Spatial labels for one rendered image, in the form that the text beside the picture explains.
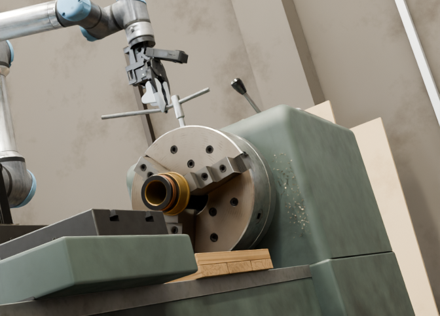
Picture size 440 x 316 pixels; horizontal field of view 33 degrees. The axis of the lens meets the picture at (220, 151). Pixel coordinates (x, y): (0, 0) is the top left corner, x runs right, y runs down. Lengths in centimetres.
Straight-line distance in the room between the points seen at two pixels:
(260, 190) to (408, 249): 236
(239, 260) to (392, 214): 267
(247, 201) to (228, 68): 327
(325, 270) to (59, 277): 93
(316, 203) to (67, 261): 96
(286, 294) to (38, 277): 76
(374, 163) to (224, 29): 144
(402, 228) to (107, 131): 225
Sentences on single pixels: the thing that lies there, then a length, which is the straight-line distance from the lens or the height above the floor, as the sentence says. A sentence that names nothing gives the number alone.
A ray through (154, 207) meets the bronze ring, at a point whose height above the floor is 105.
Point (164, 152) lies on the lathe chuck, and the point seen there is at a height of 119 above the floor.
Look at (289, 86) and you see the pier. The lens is 440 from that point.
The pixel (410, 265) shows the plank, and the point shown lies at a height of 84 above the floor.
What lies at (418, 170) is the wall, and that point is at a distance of 436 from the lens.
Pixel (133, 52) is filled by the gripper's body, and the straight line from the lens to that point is 208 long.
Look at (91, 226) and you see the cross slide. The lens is 101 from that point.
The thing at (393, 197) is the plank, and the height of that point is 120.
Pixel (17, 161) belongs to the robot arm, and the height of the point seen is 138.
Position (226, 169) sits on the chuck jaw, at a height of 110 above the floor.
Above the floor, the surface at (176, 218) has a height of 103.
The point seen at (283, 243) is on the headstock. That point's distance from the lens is 176.
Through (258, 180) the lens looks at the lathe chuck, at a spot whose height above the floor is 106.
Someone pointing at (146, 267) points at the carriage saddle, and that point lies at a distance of 101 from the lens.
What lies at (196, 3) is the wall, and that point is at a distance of 507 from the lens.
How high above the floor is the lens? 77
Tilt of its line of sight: 13 degrees up
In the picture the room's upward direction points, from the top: 16 degrees counter-clockwise
